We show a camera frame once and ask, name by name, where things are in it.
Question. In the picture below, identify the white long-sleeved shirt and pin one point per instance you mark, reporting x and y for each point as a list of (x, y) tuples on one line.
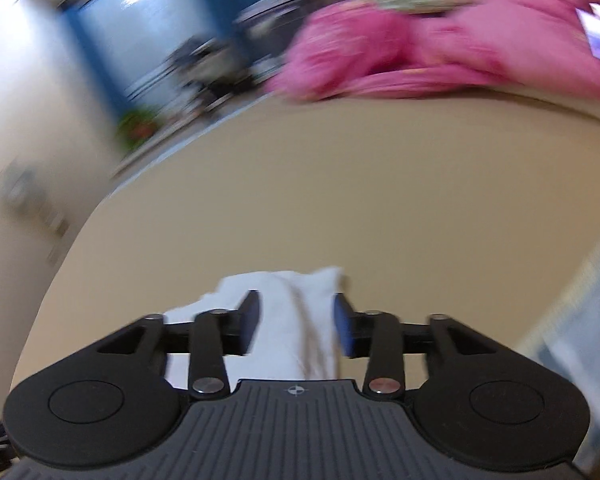
[(285, 320)]

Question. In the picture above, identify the green potted plant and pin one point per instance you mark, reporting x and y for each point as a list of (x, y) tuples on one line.
[(136, 130)]

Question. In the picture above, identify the white window ledge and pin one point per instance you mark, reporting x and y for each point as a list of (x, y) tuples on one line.
[(150, 152)]

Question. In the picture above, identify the pink blanket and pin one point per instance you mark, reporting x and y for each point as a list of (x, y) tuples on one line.
[(380, 55)]

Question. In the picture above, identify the light blue cloth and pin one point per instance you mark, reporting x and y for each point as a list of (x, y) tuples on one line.
[(585, 340)]

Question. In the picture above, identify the blue window curtain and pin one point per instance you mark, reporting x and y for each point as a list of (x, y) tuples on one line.
[(145, 20)]

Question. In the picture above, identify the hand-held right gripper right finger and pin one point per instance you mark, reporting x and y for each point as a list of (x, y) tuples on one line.
[(344, 329)]

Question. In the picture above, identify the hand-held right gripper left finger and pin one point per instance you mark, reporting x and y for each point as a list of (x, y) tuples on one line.
[(250, 322)]

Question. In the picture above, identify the grey standing fan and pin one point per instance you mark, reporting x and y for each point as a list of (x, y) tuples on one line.
[(22, 187)]

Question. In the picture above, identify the dark clutter on ledge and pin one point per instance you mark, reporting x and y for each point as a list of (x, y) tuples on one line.
[(210, 67)]

